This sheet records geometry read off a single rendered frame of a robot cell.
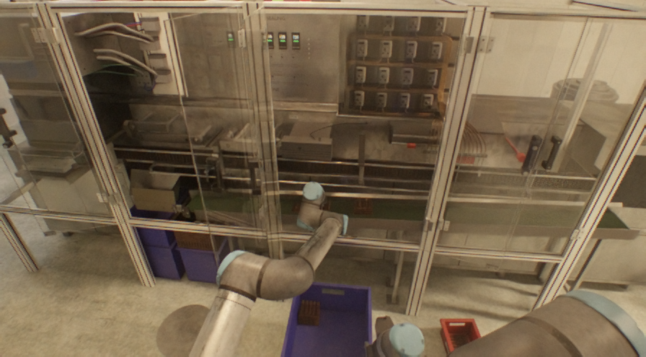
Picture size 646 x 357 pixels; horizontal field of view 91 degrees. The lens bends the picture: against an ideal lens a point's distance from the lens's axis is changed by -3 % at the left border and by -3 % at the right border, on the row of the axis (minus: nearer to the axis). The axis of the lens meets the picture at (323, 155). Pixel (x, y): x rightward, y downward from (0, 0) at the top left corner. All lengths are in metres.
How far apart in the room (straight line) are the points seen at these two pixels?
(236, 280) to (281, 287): 0.13
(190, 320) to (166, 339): 0.14
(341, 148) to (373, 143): 0.21
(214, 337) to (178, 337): 1.05
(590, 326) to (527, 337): 0.09
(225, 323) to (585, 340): 0.79
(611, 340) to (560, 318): 0.06
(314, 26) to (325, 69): 0.25
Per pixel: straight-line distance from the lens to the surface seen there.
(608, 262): 2.83
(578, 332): 0.56
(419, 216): 1.93
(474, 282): 2.66
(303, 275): 1.03
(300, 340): 1.94
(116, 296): 2.73
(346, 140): 2.06
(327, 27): 1.93
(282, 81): 2.05
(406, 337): 1.05
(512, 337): 0.53
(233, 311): 1.02
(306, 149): 1.76
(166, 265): 2.57
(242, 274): 1.03
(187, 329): 2.06
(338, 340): 1.94
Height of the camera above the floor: 1.89
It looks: 30 degrees down
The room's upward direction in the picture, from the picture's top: straight up
